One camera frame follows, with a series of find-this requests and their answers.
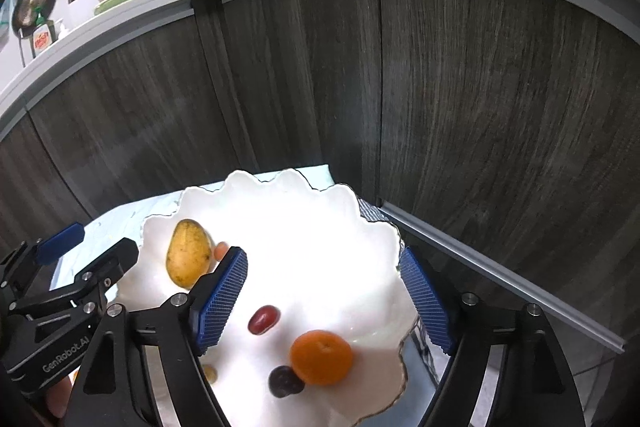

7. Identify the red oval grape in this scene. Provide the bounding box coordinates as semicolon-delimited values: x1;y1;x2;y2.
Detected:
213;242;229;261

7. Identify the operator hand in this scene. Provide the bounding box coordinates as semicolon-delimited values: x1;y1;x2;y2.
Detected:
46;376;73;419

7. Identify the metal rail strip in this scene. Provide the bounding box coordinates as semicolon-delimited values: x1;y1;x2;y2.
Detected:
380;202;627;355

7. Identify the green dish soap bottle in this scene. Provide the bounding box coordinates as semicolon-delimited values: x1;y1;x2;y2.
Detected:
32;8;55;57

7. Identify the hanging frying pan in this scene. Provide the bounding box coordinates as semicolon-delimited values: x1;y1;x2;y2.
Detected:
11;0;55;38

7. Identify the yellow mango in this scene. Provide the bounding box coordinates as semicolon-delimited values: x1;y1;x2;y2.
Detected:
165;219;214;289

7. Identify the white scalloped plate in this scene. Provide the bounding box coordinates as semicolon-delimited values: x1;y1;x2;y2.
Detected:
114;169;421;427

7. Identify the dark purple grape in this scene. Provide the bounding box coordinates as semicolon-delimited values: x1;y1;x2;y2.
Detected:
268;365;306;399

